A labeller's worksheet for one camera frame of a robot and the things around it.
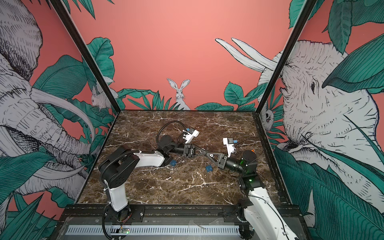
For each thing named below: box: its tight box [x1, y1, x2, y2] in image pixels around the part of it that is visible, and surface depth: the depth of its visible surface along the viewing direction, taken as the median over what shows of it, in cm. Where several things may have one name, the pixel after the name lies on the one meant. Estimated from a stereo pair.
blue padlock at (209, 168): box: [205, 165, 214, 173], surface depth 92 cm
